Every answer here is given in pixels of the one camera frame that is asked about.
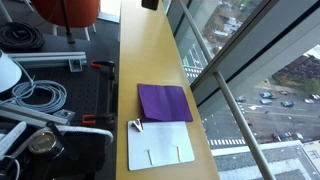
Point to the purple cloth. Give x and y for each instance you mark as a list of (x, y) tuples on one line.
[(165, 101)]

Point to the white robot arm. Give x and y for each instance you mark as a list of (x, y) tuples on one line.
[(7, 73)]

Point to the white rectangular board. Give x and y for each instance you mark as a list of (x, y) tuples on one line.
[(160, 146)]

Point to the black clamp with orange pad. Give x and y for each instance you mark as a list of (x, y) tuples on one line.
[(100, 119), (105, 66)]

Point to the black perforated breadboard table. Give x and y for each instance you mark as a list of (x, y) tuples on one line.
[(80, 93)]

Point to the grey metal window railing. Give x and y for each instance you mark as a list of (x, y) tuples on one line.
[(238, 116)]

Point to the black box device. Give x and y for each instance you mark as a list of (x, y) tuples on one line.
[(150, 4)]

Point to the grey window mullion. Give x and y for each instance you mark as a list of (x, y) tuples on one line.
[(253, 53)]

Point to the black stand pole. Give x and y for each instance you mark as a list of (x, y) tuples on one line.
[(68, 31)]

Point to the orange chair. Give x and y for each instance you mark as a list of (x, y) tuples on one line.
[(70, 11)]

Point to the silver aluminium extrusion with bracket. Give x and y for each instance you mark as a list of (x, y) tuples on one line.
[(43, 58)]

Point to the silver aluminium extrusion rail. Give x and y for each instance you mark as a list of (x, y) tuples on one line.
[(30, 115)]

